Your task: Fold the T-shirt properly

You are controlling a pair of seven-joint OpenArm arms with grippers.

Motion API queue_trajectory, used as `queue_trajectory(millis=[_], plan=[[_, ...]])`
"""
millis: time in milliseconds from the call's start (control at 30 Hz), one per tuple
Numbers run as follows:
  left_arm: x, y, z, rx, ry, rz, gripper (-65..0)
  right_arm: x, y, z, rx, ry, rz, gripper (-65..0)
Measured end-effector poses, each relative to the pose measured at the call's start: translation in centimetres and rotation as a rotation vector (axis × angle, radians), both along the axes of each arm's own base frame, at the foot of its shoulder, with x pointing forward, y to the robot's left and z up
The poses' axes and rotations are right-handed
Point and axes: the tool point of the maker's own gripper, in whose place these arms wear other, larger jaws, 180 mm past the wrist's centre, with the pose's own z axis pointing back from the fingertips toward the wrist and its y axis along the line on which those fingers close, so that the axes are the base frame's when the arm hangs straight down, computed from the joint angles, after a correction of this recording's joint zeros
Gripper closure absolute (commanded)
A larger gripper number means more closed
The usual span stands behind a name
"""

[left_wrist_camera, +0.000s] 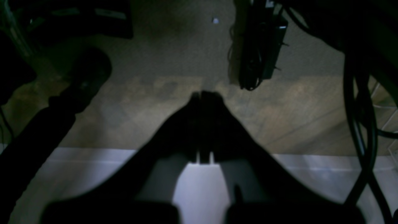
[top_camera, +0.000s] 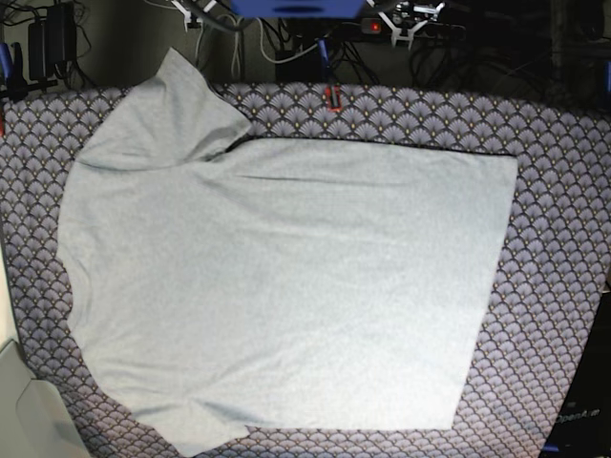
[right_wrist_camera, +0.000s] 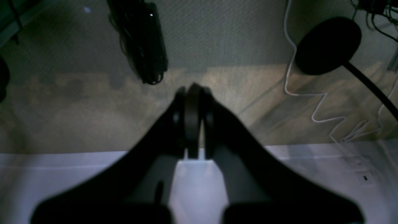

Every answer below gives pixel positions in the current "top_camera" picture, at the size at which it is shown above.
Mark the light grey T-shirt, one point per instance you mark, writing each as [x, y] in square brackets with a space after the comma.
[222, 283]

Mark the red black clamp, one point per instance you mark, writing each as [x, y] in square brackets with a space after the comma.
[333, 98]

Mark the black power strip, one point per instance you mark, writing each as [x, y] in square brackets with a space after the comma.
[424, 29]

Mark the blue box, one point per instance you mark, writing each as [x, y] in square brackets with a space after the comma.
[300, 9]

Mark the fan-patterned table cloth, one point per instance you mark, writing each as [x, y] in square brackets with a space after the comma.
[545, 296]

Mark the black power adapter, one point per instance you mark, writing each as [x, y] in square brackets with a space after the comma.
[52, 42]

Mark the beige plastic bin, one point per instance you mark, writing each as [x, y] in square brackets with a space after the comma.
[34, 420]

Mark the black OpenArm base plate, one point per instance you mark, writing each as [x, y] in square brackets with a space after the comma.
[582, 428]

